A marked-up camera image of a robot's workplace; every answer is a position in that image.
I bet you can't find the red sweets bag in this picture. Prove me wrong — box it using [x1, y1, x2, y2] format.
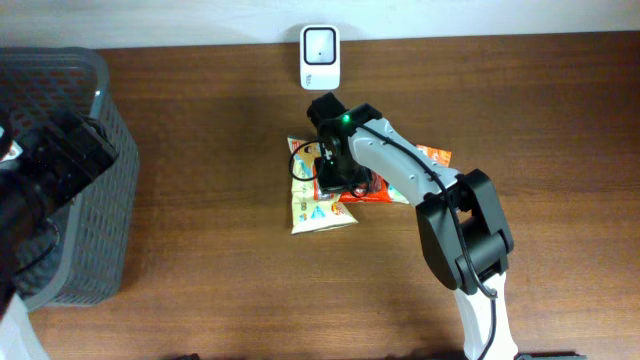
[313, 174, 392, 203]

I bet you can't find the yellow snack bag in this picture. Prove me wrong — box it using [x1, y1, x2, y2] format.
[287, 137, 358, 234]

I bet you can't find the orange tissue pack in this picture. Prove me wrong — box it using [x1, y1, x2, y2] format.
[416, 144, 452, 167]

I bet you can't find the green tissue pack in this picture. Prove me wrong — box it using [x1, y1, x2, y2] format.
[387, 184, 409, 204]

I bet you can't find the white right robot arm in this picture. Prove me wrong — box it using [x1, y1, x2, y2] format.
[307, 92, 519, 359]

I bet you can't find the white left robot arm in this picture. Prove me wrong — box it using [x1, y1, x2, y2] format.
[1, 108, 118, 359]

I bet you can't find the grey plastic mesh basket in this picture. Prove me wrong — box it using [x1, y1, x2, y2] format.
[1, 47, 140, 311]

